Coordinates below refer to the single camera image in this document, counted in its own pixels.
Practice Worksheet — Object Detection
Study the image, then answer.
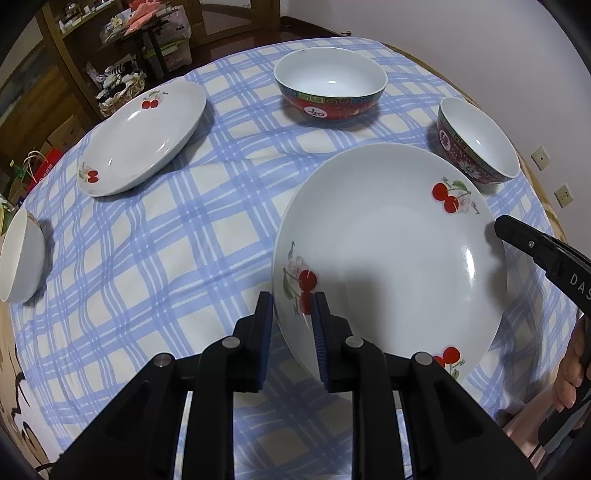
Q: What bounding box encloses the red bowl plain white inside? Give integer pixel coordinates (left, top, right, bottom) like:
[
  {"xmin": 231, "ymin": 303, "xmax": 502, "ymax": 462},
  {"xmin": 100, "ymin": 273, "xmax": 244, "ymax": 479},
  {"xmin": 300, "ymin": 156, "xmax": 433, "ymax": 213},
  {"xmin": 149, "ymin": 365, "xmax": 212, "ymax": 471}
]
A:
[{"xmin": 274, "ymin": 47, "xmax": 387, "ymax": 126}]

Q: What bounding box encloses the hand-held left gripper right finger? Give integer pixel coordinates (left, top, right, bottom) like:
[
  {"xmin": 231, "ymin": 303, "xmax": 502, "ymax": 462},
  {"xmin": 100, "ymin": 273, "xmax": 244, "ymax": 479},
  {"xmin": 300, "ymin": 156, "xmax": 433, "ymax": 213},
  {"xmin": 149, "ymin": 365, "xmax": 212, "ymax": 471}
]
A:
[{"xmin": 310, "ymin": 291, "xmax": 539, "ymax": 480}]

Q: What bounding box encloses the blue plaid cloth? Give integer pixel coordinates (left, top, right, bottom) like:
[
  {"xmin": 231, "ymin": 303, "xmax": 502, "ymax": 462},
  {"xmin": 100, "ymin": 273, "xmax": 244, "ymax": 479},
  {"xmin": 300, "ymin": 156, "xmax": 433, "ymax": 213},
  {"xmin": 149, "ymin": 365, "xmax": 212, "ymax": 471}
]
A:
[{"xmin": 9, "ymin": 34, "xmax": 561, "ymax": 480}]

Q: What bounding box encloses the pink cloth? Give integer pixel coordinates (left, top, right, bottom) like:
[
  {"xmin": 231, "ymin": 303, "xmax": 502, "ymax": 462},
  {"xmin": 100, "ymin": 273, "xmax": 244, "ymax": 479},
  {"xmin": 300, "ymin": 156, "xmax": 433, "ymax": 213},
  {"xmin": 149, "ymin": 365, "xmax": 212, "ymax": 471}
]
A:
[{"xmin": 124, "ymin": 0, "xmax": 171, "ymax": 21}]

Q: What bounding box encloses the black legged side table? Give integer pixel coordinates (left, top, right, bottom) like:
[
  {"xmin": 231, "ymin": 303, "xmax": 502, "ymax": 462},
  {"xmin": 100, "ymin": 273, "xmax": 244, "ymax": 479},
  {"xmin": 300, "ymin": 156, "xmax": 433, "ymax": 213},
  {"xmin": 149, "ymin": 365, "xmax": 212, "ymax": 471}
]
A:
[{"xmin": 99, "ymin": 18, "xmax": 185, "ymax": 77}]

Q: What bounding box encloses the wooden corner shelf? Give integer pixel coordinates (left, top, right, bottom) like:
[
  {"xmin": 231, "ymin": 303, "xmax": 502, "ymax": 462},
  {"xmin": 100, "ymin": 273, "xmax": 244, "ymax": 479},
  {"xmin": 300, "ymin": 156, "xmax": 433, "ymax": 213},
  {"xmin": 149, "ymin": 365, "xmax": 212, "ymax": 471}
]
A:
[{"xmin": 34, "ymin": 0, "xmax": 139, "ymax": 118}]

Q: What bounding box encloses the wicker basket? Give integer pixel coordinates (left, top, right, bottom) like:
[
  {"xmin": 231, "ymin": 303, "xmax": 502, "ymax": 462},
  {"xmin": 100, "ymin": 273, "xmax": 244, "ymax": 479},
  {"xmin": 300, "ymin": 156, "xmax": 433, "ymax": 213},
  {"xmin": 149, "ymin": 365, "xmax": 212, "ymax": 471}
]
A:
[{"xmin": 96, "ymin": 69, "xmax": 147, "ymax": 117}]

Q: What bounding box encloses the small white cherry plate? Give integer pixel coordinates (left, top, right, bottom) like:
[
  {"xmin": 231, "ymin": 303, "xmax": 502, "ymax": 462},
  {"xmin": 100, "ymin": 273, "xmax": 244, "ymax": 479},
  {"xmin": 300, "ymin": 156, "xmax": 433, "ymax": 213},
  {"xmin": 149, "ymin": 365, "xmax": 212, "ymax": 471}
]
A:
[{"xmin": 78, "ymin": 82, "xmax": 207, "ymax": 198}]

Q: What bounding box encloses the red paper bag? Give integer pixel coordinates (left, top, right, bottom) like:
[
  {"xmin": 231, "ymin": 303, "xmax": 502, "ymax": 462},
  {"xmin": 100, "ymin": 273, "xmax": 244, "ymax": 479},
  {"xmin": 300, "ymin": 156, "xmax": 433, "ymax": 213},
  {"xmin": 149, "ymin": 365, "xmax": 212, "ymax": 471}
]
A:
[{"xmin": 21, "ymin": 148, "xmax": 63, "ymax": 192}]

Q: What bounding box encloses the wooden wardrobe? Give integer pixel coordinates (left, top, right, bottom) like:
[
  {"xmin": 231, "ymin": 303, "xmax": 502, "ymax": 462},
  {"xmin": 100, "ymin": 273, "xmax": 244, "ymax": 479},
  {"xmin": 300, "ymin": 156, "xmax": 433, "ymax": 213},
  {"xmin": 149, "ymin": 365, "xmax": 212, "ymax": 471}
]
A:
[{"xmin": 0, "ymin": 41, "xmax": 100, "ymax": 153}]

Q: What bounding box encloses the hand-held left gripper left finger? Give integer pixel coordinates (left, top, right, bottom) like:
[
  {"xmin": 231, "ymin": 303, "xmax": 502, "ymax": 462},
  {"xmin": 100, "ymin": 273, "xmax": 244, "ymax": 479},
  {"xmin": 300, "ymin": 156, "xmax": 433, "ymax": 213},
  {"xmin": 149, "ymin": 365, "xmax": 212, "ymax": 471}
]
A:
[{"xmin": 48, "ymin": 291, "xmax": 274, "ymax": 480}]

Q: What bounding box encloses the cardboard box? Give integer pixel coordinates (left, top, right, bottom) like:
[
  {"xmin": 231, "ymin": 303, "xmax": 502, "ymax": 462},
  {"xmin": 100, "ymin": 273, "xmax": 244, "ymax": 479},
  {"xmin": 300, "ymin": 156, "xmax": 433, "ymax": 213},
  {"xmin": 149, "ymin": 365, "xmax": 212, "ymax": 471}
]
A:
[{"xmin": 46, "ymin": 115, "xmax": 86, "ymax": 153}]

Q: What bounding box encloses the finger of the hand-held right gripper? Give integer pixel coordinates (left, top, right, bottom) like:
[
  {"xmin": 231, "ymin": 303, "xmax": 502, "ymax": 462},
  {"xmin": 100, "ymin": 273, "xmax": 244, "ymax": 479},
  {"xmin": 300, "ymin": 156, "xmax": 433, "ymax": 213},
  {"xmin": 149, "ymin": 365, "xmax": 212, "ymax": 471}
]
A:
[{"xmin": 494, "ymin": 215, "xmax": 561, "ymax": 276}]

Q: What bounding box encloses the zebra striped plush toy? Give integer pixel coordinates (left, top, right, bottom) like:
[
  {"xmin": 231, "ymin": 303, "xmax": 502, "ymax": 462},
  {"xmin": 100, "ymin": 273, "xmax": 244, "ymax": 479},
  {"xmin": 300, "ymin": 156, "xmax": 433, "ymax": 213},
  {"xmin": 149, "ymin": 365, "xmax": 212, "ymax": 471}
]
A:
[{"xmin": 95, "ymin": 58, "xmax": 144, "ymax": 100}]

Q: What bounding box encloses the red bowl with inside emblem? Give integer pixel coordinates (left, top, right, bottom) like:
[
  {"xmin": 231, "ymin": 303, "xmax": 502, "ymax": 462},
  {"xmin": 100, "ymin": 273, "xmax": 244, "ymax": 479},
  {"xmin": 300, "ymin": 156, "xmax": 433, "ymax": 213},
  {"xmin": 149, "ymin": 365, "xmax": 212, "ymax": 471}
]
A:
[{"xmin": 437, "ymin": 97, "xmax": 520, "ymax": 185}]

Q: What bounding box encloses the brown printed blanket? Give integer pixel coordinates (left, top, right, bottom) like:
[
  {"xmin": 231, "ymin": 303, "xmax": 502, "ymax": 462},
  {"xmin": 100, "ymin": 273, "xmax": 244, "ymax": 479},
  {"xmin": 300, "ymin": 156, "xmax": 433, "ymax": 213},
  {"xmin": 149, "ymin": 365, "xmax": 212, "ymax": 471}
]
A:
[{"xmin": 0, "ymin": 41, "xmax": 573, "ymax": 480}]

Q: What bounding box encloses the translucent storage box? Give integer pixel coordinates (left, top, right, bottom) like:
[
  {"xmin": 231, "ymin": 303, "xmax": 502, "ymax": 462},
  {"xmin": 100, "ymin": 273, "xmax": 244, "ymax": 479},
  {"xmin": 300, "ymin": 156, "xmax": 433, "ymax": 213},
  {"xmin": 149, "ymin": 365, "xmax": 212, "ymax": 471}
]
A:
[{"xmin": 141, "ymin": 7, "xmax": 194, "ymax": 70}]

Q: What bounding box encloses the person's right hand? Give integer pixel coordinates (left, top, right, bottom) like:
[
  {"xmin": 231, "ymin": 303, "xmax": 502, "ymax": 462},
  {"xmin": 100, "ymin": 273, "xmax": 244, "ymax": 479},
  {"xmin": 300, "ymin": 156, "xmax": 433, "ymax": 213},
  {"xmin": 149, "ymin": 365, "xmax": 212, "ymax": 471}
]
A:
[{"xmin": 553, "ymin": 318, "xmax": 586, "ymax": 411}]

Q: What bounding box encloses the large white cherry plate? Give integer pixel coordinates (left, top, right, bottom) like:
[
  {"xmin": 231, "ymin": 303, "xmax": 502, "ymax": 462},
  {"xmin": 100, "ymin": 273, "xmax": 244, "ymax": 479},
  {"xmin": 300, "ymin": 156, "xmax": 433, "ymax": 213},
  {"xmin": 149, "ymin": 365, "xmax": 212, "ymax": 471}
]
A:
[{"xmin": 272, "ymin": 143, "xmax": 508, "ymax": 393}]

